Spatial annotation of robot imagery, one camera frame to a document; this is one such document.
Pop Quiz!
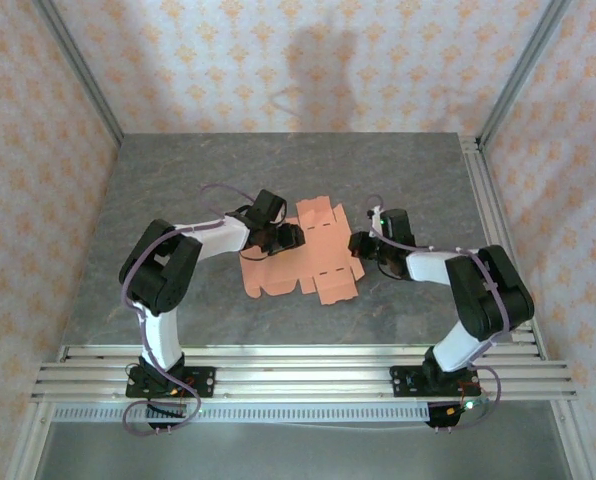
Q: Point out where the orange paper box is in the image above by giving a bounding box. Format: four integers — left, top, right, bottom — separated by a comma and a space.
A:
238, 197, 366, 307

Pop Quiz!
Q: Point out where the wide aluminium extrusion beam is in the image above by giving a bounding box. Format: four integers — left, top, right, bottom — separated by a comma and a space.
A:
30, 362, 579, 402

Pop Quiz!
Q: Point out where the black right base electronics board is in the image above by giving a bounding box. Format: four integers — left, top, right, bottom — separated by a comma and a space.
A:
426, 399, 490, 431

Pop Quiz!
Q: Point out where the black base electronics board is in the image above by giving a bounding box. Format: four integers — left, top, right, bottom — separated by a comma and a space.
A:
145, 402, 189, 431
426, 399, 490, 431

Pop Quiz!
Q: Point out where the black left base electronics board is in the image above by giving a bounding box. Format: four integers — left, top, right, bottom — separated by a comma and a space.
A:
145, 402, 189, 431

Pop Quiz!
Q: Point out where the grey metal panel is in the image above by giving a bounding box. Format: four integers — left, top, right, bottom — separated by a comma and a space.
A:
35, 422, 577, 480

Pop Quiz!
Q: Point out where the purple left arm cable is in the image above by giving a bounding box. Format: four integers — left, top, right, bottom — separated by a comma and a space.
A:
120, 183, 254, 436

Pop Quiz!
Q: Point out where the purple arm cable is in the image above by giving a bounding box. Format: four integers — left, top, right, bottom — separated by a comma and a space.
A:
120, 183, 254, 436
365, 194, 503, 434

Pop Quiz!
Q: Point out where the aluminium side rail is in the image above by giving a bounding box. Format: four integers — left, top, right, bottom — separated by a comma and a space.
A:
460, 134, 548, 361

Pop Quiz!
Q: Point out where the narrow aluminium extrusion rail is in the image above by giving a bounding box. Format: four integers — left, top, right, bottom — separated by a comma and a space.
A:
57, 344, 548, 362

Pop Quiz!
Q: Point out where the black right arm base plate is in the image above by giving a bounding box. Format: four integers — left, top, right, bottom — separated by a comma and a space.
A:
390, 365, 482, 399

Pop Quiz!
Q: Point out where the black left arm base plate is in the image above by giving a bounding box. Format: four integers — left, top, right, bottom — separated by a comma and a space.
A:
126, 365, 216, 400

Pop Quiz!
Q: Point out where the white slotted cable duct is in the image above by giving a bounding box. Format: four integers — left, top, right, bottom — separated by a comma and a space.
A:
51, 404, 432, 424

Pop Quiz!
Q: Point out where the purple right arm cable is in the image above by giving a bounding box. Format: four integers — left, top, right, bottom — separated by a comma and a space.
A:
365, 194, 503, 434

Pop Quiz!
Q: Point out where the aluminium frame post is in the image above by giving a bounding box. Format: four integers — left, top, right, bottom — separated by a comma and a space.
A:
36, 0, 125, 149
476, 0, 575, 151

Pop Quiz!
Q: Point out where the aluminium frame leg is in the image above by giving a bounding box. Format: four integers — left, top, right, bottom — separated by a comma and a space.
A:
5, 399, 54, 480
550, 399, 596, 480

